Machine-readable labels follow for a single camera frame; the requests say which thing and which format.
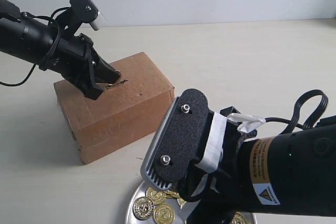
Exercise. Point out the gold coin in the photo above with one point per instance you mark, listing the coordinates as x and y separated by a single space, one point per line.
143 208
238 218
157 197
164 214
109 86

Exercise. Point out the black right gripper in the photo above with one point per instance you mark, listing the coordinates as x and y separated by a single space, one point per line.
207 195

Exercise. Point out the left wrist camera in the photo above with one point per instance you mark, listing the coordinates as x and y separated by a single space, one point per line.
88 13

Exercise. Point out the brown cardboard slot box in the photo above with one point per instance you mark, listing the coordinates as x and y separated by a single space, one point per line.
122 114

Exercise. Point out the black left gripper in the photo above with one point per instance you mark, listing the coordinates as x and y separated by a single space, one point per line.
74 57

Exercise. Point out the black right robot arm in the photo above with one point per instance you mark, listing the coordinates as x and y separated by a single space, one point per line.
292 173

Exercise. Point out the round metal plate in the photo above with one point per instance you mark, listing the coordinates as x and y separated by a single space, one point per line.
172 199

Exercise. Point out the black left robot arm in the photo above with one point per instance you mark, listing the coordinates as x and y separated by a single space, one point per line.
50 43

